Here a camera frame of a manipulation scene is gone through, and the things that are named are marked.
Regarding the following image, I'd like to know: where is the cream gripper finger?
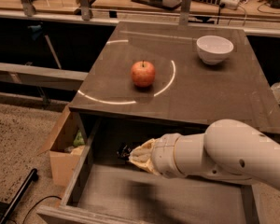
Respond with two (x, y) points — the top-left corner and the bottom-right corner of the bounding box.
(129, 154), (160, 175)
(133, 138), (155, 155)

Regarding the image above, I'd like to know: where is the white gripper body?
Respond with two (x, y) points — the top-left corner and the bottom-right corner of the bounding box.
(151, 133), (182, 178)

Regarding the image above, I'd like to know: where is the black rxbar chocolate wrapper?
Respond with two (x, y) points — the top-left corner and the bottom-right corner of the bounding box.
(117, 143), (133, 161)

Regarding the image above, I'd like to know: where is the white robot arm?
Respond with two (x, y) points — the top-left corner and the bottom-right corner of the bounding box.
(128, 119), (280, 191)

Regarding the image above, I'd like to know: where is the grey open top drawer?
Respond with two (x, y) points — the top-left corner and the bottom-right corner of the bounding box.
(37, 119), (268, 224)

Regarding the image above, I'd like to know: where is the dark counter cabinet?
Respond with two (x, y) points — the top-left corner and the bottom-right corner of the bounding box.
(70, 22), (280, 136)

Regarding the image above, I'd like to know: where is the green item in box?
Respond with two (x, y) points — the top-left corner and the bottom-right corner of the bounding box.
(73, 131), (85, 147)

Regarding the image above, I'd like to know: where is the cardboard box on floor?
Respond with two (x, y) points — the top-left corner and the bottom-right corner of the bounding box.
(38, 106), (83, 187)

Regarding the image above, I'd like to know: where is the red apple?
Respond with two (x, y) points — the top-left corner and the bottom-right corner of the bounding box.
(131, 61), (156, 88)

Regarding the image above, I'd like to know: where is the black bar on floor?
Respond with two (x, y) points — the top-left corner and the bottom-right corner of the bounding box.
(0, 168), (38, 224)

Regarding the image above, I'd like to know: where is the white ceramic bowl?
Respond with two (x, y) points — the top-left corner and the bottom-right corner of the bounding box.
(196, 35), (234, 65)

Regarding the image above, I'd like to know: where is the wooden desk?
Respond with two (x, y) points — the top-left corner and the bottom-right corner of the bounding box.
(0, 0), (280, 37)

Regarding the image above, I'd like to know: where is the black floor cable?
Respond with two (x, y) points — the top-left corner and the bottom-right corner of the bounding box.
(21, 195), (63, 224)

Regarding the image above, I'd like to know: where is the grey metal rail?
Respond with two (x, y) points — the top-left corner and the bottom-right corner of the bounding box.
(0, 63), (87, 91)

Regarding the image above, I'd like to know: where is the metal bracket right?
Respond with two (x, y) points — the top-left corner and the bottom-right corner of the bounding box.
(179, 0), (192, 25)

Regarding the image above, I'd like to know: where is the metal bracket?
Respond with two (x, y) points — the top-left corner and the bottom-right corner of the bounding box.
(21, 0), (35, 17)
(179, 0), (192, 25)
(79, 0), (91, 21)

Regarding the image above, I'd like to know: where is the metal bracket middle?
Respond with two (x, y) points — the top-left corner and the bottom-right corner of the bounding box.
(79, 0), (91, 21)

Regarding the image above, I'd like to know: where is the metal bracket left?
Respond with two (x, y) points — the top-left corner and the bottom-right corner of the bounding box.
(21, 0), (35, 17)

